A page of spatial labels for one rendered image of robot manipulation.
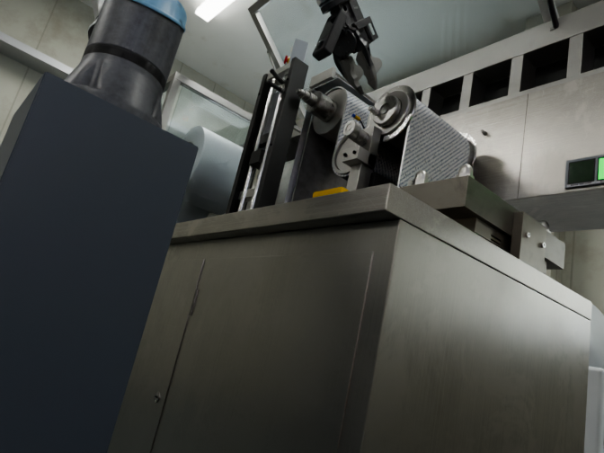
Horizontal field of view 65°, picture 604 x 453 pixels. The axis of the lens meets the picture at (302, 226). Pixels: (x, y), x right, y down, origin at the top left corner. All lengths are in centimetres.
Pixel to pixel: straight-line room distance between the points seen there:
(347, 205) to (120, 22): 40
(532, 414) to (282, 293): 47
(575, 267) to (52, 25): 442
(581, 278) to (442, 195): 222
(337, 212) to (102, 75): 36
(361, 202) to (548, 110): 80
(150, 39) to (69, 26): 425
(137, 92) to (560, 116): 100
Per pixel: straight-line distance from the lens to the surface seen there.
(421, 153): 114
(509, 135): 138
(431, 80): 167
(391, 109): 115
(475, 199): 91
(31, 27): 488
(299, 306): 73
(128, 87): 69
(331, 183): 144
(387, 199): 63
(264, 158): 129
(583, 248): 313
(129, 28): 74
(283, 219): 79
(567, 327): 107
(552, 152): 130
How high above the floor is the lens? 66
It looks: 15 degrees up
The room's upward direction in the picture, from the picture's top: 13 degrees clockwise
